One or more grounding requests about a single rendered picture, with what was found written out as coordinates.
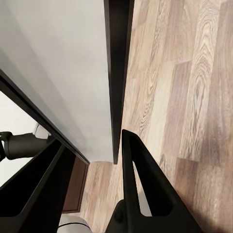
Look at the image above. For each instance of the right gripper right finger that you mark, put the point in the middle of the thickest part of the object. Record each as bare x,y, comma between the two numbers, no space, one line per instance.
169,213

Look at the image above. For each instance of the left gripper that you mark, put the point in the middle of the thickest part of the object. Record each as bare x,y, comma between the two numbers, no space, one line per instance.
31,145

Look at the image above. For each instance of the bench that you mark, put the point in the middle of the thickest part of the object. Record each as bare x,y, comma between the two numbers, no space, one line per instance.
76,186

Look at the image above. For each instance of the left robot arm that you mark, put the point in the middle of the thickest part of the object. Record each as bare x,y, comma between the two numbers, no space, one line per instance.
24,145

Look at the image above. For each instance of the hardback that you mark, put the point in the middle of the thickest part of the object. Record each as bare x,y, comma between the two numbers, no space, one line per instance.
64,63

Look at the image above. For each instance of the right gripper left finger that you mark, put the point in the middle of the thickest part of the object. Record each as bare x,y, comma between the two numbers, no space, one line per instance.
32,200

